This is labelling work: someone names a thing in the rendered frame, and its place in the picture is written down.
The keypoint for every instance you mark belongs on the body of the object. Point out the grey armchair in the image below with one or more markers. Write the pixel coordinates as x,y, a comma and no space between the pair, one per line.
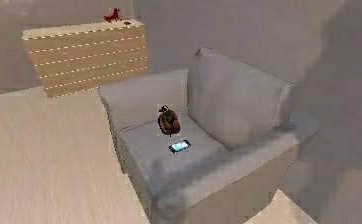
242,106

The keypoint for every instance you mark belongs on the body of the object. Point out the wooden chest of drawers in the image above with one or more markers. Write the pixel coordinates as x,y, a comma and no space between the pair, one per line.
89,60

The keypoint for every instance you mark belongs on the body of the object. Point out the red animal figurine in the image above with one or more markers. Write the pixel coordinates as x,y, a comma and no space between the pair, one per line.
113,16

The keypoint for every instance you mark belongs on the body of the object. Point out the small black object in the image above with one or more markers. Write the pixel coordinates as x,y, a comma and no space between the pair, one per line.
127,23

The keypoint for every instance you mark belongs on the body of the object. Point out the black smartphone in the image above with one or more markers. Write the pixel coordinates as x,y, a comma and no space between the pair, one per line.
179,146

